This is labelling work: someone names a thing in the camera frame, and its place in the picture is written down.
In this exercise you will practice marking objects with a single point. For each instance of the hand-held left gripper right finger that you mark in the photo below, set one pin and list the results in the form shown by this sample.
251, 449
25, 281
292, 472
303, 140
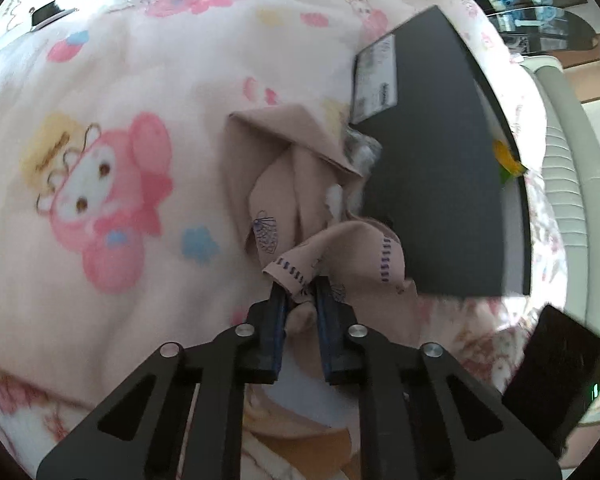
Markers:
324, 320

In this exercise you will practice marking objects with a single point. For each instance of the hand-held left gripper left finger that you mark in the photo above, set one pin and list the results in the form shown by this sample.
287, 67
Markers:
278, 320

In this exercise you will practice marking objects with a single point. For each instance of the beige embroidered cloth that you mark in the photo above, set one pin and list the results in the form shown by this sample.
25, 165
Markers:
300, 180

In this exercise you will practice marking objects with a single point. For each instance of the black cardboard box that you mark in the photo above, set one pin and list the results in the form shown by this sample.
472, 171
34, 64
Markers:
440, 160

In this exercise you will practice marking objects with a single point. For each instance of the crinkled clear plastic bag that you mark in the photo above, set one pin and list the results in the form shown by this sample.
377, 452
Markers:
362, 152

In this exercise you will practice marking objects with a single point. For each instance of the white ribbed upholstered furniture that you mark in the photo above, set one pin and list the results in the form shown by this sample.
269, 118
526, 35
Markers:
565, 170

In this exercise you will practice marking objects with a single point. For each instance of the yellow green small item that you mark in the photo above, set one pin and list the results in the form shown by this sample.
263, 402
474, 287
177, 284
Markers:
506, 157

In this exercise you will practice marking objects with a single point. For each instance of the pink cartoon printed blanket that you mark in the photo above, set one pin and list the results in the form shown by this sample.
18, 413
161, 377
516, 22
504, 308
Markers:
145, 110

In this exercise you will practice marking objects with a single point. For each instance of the dark glass display cabinet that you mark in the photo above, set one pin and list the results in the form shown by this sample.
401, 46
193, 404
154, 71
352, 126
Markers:
535, 0

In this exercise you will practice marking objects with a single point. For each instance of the black and white flat item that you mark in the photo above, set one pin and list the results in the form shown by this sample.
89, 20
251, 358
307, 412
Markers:
47, 14

